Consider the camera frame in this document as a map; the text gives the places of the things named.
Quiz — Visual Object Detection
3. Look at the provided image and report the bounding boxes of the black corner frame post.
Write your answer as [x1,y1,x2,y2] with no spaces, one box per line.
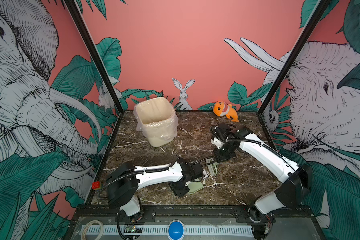
[62,0,124,113]
[257,0,331,115]

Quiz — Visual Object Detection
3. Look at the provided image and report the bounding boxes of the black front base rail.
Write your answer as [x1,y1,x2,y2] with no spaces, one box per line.
[72,205,314,224]

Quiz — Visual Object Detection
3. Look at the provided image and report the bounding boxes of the black right corner frame post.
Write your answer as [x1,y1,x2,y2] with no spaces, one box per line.
[257,0,331,115]

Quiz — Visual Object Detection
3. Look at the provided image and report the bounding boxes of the red toy block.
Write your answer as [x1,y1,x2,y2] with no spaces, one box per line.
[92,181,102,191]

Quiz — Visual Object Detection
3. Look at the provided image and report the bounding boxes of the green hand brush white bristles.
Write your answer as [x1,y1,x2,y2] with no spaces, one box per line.
[207,162,218,177]

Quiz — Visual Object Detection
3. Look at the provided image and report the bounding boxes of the beige bin with plastic liner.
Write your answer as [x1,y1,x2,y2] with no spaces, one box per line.
[134,97,179,148]

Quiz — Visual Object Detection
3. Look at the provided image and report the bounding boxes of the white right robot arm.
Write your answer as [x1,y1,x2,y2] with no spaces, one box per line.
[210,123,313,223]

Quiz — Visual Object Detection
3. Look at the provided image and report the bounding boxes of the white slotted cable duct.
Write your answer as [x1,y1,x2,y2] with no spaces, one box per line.
[79,224,254,238]

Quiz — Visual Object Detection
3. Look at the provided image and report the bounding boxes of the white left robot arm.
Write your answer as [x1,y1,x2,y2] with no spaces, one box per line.
[96,158,204,222]

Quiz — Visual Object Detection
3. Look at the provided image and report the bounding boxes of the black left corner frame post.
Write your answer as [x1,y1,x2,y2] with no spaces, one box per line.
[62,0,124,113]

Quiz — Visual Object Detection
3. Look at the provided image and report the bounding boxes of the green plastic dustpan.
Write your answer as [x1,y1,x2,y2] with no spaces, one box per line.
[187,181,204,194]

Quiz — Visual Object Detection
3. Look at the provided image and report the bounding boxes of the clear tape roll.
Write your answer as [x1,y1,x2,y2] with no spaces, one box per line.
[79,220,105,240]

